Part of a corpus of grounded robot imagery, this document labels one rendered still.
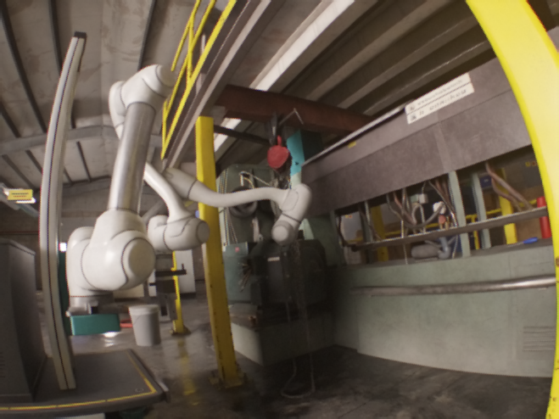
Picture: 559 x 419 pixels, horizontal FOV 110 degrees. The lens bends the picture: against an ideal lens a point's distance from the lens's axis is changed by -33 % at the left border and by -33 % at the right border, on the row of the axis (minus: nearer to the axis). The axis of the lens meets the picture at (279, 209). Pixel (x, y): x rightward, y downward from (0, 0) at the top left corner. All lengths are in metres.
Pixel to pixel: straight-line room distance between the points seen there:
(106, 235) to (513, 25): 0.96
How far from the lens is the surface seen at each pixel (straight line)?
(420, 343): 1.75
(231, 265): 2.20
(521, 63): 0.51
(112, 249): 0.76
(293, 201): 1.29
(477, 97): 1.59
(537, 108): 0.49
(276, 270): 1.88
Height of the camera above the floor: 0.73
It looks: 10 degrees up
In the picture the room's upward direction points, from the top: 7 degrees counter-clockwise
